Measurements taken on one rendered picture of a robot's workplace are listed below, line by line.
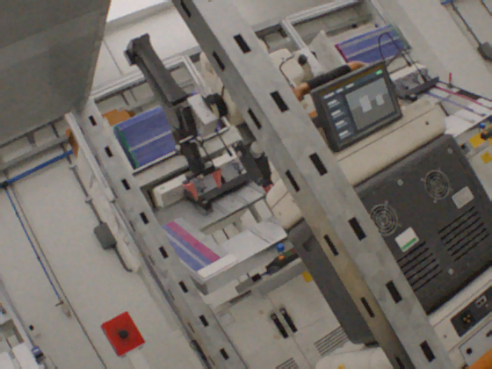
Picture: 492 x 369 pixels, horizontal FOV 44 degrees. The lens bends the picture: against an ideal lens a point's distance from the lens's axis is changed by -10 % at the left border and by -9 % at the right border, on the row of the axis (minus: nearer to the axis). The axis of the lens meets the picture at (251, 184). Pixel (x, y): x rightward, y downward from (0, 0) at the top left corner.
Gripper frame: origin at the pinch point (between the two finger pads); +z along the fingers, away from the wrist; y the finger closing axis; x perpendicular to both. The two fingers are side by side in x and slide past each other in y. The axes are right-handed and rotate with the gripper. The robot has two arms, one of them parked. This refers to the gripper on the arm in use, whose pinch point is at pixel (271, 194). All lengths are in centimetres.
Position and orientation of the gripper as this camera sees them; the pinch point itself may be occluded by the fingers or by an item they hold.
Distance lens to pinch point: 314.0
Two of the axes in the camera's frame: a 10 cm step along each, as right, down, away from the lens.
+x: 5.4, 2.3, -8.1
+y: -8.1, 4.0, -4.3
